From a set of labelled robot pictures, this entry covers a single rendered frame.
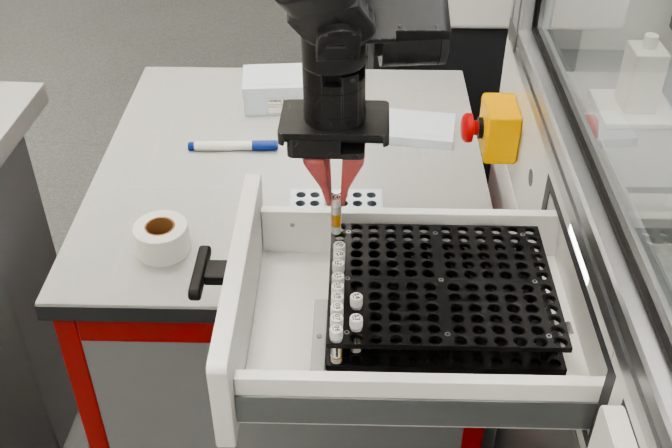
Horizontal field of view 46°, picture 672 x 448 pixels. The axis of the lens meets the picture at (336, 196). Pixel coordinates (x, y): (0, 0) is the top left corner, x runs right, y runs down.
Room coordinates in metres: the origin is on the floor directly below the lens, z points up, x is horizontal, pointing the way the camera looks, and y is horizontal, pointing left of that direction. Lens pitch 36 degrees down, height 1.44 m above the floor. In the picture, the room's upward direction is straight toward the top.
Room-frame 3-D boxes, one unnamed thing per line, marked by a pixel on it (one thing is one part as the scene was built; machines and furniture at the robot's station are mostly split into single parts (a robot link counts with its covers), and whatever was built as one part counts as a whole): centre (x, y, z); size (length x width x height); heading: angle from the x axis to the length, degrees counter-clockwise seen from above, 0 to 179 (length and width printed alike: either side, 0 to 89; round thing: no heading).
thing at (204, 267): (0.59, 0.12, 0.91); 0.07 x 0.04 x 0.01; 179
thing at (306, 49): (0.65, 0.00, 1.13); 0.07 x 0.06 x 0.07; 94
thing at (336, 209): (0.65, 0.00, 0.94); 0.01 x 0.01 x 0.05
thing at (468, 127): (0.92, -0.18, 0.88); 0.04 x 0.03 x 0.04; 179
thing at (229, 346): (0.59, 0.10, 0.87); 0.29 x 0.02 x 0.11; 179
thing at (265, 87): (1.19, 0.09, 0.79); 0.13 x 0.09 x 0.05; 94
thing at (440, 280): (0.59, -0.10, 0.87); 0.22 x 0.18 x 0.06; 89
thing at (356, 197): (0.84, 0.00, 0.78); 0.12 x 0.08 x 0.04; 90
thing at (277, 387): (0.59, -0.11, 0.86); 0.40 x 0.26 x 0.06; 89
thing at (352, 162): (0.64, 0.01, 1.00); 0.07 x 0.07 x 0.09; 87
